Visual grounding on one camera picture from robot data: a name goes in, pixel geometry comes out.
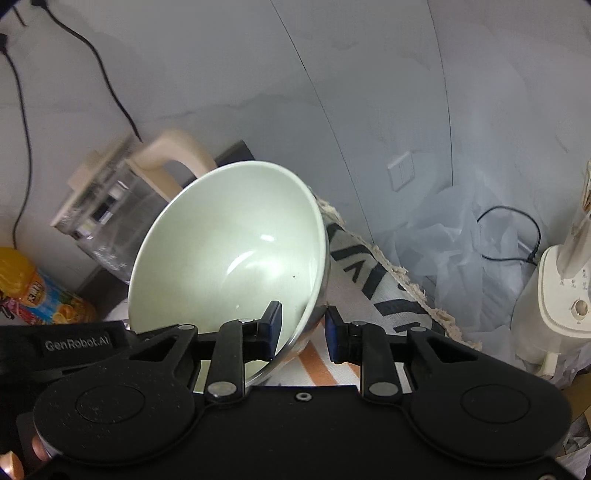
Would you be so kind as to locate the white wall switch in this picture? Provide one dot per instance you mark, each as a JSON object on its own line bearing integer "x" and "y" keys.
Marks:
{"x": 400, "y": 170}

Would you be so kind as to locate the green bowl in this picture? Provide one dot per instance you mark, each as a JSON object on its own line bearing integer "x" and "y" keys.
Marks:
{"x": 221, "y": 240}

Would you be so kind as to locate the white plastic sheet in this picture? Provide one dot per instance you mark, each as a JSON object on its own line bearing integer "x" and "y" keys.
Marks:
{"x": 443, "y": 230}

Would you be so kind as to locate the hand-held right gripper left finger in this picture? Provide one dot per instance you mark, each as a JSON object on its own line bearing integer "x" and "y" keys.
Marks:
{"x": 271, "y": 330}

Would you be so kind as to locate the patterned tablecloth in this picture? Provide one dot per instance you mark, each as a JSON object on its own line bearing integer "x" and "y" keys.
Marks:
{"x": 369, "y": 277}

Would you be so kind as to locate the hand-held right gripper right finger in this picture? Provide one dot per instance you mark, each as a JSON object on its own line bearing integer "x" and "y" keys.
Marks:
{"x": 333, "y": 337}

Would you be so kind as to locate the person's left hand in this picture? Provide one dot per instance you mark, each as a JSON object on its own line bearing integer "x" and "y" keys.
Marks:
{"x": 39, "y": 450}

